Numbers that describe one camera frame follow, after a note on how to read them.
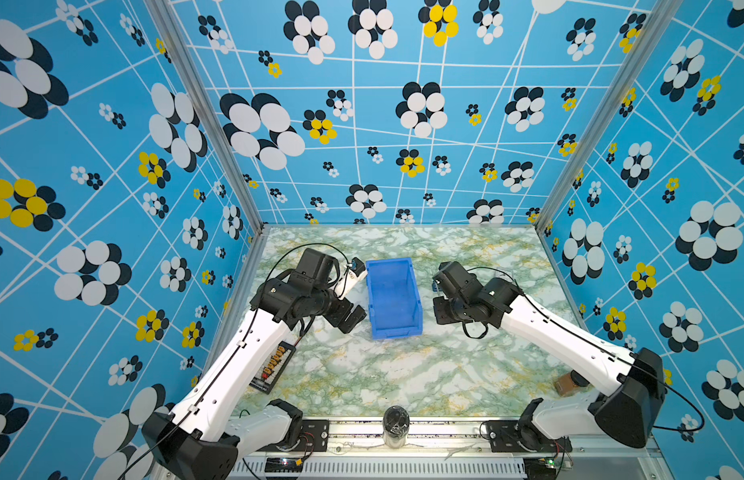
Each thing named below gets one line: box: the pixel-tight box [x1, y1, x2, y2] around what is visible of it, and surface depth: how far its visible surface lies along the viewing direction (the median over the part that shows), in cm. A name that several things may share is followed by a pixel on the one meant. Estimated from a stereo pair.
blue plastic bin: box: [366, 258, 423, 340], surface depth 98 cm
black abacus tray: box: [249, 341, 296, 395], surface depth 85 cm
